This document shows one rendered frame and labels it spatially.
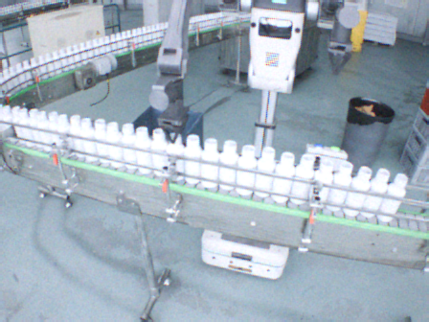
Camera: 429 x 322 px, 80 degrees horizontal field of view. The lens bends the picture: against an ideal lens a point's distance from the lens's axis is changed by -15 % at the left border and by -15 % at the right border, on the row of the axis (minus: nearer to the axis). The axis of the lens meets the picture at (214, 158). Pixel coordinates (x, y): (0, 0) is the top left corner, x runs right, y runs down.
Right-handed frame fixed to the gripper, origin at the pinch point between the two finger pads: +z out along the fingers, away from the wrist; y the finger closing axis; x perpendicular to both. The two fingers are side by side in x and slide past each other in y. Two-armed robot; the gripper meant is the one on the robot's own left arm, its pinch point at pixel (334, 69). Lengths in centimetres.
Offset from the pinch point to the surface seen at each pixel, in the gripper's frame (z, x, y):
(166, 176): 31, 44, -27
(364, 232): 43, -20, -21
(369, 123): 83, -59, 153
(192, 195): 42, 38, -21
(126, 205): 55, 65, -22
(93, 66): 40, 154, 82
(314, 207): 31.4, -0.5, -26.9
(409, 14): 38, -405, 1187
